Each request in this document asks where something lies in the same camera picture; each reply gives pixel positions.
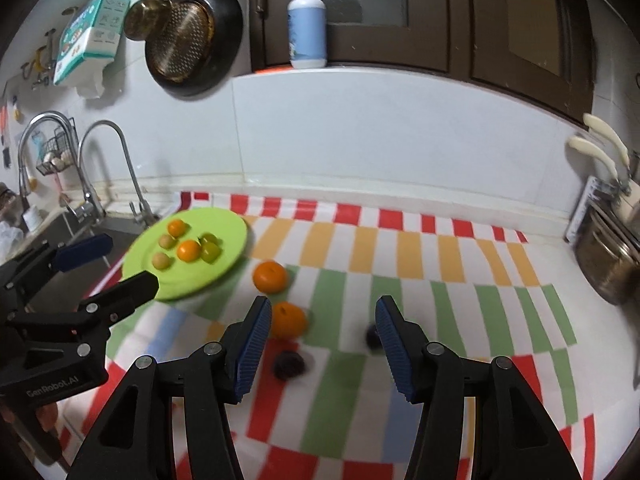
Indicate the steel sink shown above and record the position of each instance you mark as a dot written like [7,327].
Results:
[60,232]

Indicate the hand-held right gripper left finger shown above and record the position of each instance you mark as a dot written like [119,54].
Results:
[252,345]

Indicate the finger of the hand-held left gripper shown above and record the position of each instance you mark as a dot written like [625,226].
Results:
[127,287]
[82,252]

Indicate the slim steel faucet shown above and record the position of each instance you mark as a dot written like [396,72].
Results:
[142,212]

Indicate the dark wooden window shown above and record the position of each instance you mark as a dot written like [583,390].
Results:
[440,45]

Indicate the green white plastic pack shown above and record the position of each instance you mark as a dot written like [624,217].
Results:
[95,35]

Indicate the large steel pot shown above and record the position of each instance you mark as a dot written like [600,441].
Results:
[610,270]

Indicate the white dish rack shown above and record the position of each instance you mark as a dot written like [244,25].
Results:
[580,220]

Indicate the large steel spring faucet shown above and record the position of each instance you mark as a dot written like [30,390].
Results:
[82,210]

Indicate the person's left hand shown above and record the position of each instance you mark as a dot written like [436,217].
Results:
[47,415]

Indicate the green round fruit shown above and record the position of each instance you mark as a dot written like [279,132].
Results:
[210,253]
[209,237]

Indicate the white blue pump bottle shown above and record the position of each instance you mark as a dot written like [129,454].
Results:
[306,30]

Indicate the green plate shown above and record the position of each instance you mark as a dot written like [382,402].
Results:
[225,265]

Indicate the brass wall hooks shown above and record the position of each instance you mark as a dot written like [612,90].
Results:
[42,60]

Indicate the striped colourful cloth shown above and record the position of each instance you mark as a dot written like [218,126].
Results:
[450,310]

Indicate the black frying pan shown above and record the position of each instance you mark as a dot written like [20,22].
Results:
[226,45]

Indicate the small orange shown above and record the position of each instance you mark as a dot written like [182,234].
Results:
[176,228]
[189,251]

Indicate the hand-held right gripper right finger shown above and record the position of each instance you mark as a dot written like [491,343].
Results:
[395,350]

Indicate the large orange with stem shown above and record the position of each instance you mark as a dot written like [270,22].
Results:
[289,321]

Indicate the tan round fruit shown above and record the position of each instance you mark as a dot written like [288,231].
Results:
[167,241]
[161,260]

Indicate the dark purple plum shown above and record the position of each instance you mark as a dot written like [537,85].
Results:
[371,338]
[288,364]

